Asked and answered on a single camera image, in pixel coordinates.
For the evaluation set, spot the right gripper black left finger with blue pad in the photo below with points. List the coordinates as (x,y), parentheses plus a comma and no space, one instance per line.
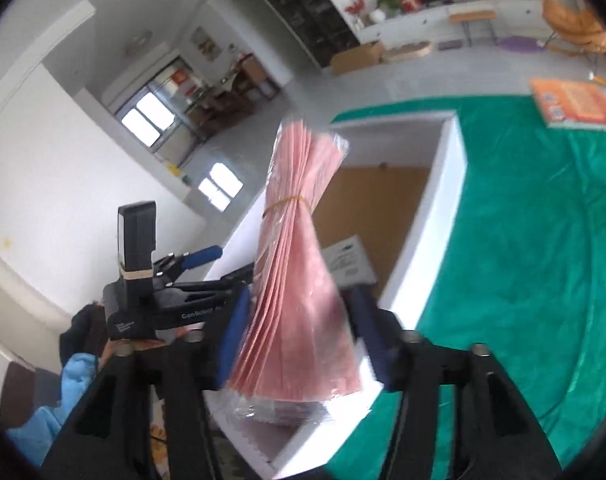
(108,434)

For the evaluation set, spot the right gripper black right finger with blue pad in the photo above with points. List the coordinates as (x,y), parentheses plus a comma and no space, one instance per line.
(496,434)

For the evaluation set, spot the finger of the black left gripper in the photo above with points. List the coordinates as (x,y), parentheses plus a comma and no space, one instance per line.
(168,269)

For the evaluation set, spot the pink straws bundle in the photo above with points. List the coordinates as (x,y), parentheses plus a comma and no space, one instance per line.
(299,346)

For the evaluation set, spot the white printed pouch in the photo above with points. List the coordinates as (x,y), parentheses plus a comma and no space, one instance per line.
(349,264)

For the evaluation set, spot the person's left hand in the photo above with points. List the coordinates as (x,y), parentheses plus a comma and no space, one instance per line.
(112,346)

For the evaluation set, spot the green satin tablecloth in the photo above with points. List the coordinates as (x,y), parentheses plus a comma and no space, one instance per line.
(525,267)

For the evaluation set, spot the white cardboard box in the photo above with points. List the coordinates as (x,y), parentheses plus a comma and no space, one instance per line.
(398,191)

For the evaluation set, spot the dark display cabinet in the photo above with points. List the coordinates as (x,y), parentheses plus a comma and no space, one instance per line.
(318,26)

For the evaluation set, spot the brown cardboard box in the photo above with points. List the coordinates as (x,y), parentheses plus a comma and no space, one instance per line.
(358,58)

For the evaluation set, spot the red flowers white vase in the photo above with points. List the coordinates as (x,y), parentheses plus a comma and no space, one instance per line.
(364,16)

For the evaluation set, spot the orange book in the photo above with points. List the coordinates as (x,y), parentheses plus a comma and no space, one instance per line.
(569,105)

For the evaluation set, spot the small wooden bench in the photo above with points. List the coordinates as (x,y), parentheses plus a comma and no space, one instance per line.
(465,19)

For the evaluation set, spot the orange lounge chair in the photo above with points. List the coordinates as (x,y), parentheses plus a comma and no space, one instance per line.
(581,29)

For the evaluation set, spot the white tv cabinet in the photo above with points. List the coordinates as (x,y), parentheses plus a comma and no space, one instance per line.
(515,18)

